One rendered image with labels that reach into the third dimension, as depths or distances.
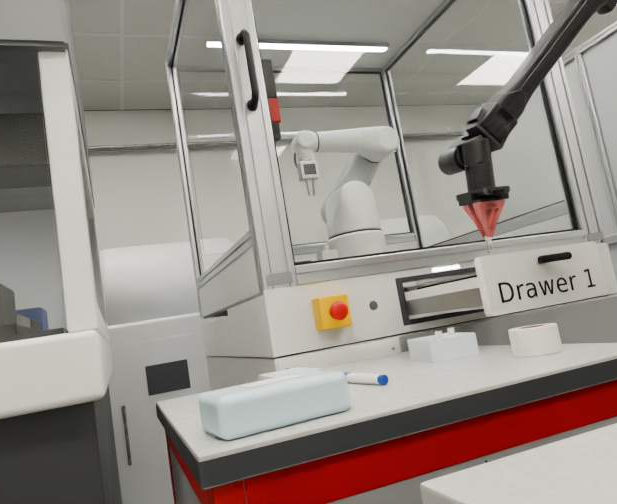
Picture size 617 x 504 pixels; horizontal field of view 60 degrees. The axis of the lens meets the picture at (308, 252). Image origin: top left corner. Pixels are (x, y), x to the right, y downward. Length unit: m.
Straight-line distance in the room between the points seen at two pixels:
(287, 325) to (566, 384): 0.63
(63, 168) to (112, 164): 3.64
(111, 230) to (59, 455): 3.56
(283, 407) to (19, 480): 0.50
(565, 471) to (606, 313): 1.35
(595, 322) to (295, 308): 0.86
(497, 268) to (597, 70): 2.29
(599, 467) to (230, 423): 0.34
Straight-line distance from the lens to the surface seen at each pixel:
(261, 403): 0.56
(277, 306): 1.16
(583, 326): 1.62
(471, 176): 1.17
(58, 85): 0.98
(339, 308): 1.13
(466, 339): 0.96
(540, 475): 0.34
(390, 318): 1.26
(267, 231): 1.18
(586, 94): 3.25
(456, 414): 0.62
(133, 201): 4.47
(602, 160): 3.17
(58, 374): 0.86
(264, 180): 1.21
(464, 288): 1.10
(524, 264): 1.08
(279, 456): 0.54
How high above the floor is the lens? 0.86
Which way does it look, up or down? 7 degrees up
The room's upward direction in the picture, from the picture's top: 9 degrees counter-clockwise
